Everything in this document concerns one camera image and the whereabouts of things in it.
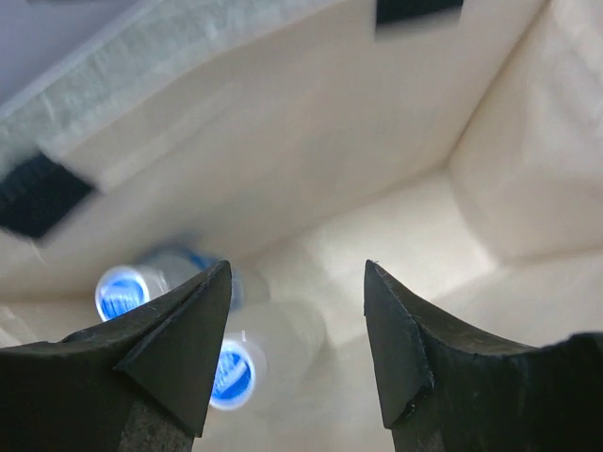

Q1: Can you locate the beige canvas tote bag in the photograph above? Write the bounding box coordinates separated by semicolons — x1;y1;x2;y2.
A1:
1;1;602;451

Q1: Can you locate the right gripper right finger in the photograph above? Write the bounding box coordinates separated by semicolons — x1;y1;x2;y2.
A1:
364;261;602;451

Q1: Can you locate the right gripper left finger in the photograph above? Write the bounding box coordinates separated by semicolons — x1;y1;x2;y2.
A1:
1;261;232;451

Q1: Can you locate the plastic bottle blue cap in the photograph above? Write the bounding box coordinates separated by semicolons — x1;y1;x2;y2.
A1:
93;234;249;324
206;300;329;413

